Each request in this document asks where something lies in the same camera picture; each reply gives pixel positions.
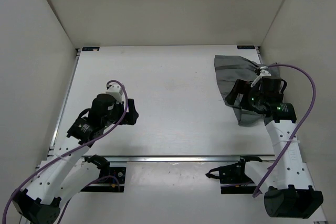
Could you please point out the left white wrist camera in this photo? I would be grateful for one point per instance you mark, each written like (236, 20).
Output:
(114, 89)

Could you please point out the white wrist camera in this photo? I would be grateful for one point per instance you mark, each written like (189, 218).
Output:
(114, 89)
(260, 72)

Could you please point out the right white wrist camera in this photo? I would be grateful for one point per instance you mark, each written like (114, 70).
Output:
(260, 72)

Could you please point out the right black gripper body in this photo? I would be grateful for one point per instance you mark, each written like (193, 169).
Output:
(255, 98)

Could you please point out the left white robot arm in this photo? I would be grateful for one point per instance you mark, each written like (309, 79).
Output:
(42, 200)

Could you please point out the grey pleated skirt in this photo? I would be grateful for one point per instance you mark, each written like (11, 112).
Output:
(230, 68)

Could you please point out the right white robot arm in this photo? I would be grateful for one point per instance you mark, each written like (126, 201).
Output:
(285, 185)

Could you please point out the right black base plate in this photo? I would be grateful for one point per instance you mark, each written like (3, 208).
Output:
(233, 174)

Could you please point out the left blue table sticker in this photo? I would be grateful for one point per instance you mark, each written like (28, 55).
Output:
(90, 48)

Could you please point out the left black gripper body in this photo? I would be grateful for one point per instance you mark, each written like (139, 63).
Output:
(115, 114)

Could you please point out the blue table sticker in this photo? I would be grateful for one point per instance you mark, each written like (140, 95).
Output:
(246, 47)
(90, 48)

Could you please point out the right blue table sticker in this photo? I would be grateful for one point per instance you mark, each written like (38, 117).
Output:
(246, 47)

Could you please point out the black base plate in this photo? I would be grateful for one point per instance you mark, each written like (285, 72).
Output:
(233, 174)
(110, 180)

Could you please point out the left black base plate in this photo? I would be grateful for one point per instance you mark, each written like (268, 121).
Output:
(110, 180)

